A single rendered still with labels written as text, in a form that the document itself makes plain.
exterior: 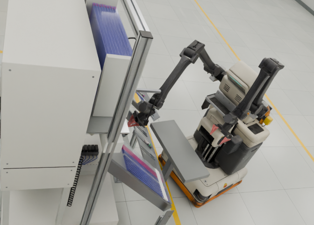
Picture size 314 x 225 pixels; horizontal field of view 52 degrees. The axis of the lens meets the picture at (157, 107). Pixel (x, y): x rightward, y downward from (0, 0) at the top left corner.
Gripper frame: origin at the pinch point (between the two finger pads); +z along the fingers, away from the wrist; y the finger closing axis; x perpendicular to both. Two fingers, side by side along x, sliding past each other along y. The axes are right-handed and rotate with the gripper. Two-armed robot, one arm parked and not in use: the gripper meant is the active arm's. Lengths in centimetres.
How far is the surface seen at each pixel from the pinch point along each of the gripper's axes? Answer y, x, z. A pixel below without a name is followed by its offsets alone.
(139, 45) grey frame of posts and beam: 51, -83, -53
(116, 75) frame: 37, -68, -34
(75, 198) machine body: 33, -5, 45
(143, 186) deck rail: 48.9, -4.4, -0.8
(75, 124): 48, -68, -11
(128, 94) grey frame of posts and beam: 51, -68, -37
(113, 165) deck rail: 48, -33, -3
